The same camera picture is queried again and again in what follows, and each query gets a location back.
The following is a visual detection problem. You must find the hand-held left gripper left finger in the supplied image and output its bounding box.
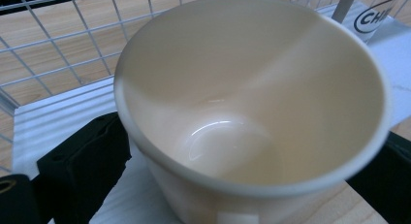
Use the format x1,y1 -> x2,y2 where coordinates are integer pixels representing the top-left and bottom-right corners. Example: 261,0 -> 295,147
36,112 -> 133,224

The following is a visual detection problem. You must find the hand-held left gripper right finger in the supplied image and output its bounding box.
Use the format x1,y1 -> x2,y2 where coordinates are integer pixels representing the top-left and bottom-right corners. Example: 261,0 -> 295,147
345,131 -> 411,224

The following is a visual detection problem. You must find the white wire rack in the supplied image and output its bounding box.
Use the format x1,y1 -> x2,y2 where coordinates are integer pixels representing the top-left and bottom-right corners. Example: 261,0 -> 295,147
0,0 -> 411,174

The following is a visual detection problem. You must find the cream ceramic cup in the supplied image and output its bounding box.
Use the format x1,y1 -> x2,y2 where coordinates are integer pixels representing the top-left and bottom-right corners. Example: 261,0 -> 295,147
113,0 -> 394,224

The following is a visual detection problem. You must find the white card with dark logo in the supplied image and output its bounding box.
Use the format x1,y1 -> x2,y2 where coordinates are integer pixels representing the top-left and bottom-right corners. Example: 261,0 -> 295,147
342,0 -> 403,44

